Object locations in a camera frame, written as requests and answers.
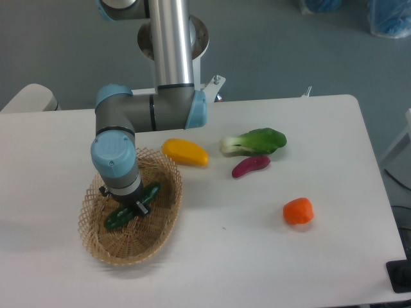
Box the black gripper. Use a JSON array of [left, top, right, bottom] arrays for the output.
[[98, 185, 151, 217]]

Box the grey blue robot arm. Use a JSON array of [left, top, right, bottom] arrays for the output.
[[91, 1, 207, 217]]

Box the purple sweet potato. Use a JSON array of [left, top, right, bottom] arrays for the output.
[[231, 155, 271, 178]]

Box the orange persimmon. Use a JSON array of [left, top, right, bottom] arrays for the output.
[[283, 198, 315, 225]]

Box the yellow mango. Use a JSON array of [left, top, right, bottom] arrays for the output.
[[162, 139, 209, 167]]

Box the white chair corner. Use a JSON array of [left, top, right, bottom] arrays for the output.
[[1, 83, 61, 114]]

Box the green cucumber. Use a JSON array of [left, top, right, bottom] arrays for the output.
[[103, 182, 161, 230]]

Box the blue plastic bag centre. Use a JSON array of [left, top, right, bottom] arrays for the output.
[[297, 0, 342, 14]]

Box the blue plastic bag right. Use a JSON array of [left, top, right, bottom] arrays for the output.
[[367, 0, 410, 39]]

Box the green bok choy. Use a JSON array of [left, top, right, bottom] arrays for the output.
[[220, 128, 287, 156]]

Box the black device at edge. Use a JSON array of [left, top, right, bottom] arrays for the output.
[[386, 260, 410, 293]]

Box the white furniture leg right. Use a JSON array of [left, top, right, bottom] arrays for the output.
[[378, 109, 410, 167]]

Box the woven wicker basket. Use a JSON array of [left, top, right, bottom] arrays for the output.
[[78, 148, 182, 266]]

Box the blue plastic bag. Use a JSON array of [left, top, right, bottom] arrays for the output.
[[297, 0, 342, 14], [367, 0, 410, 39]]

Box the black floor cable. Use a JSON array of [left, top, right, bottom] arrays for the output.
[[383, 167, 411, 189]]

